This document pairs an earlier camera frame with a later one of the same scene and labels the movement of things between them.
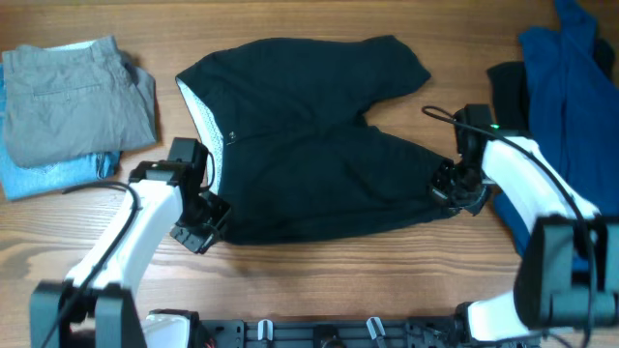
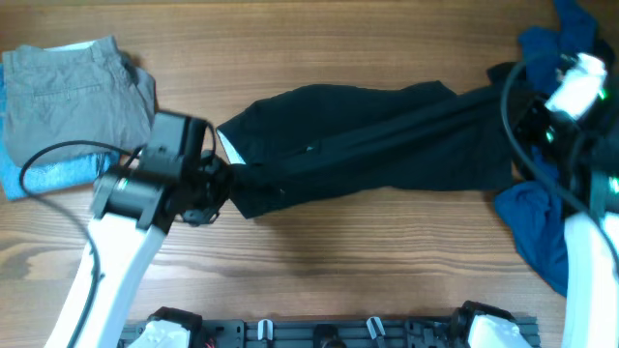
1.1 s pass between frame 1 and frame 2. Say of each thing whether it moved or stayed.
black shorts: moved
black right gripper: moved
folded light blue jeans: stayed
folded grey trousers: stayed
